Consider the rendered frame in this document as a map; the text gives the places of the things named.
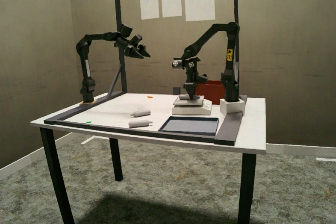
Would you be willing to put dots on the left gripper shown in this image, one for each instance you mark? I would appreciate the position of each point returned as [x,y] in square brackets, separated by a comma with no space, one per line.
[190,84]

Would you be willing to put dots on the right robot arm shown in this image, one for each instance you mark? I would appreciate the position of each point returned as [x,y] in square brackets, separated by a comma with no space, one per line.
[83,49]

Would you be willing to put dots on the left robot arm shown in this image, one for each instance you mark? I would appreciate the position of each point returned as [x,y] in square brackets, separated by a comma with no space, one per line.
[228,76]

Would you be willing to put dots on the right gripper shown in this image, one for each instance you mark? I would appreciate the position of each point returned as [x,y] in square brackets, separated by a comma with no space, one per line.
[134,51]

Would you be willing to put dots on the red-brown open box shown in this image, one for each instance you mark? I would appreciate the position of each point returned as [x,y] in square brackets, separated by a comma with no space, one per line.
[212,91]

